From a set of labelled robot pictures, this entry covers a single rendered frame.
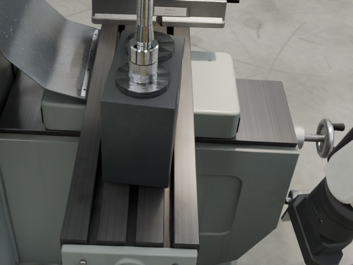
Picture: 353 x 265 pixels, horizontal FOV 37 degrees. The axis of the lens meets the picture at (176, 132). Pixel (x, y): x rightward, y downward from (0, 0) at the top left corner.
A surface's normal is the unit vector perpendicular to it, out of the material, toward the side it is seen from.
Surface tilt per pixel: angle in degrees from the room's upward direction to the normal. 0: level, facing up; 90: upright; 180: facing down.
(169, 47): 0
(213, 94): 0
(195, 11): 90
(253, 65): 0
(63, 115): 90
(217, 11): 90
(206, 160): 90
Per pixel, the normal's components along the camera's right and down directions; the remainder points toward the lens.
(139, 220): 0.07, -0.75
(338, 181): -0.95, 0.08
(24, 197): 0.00, 0.66
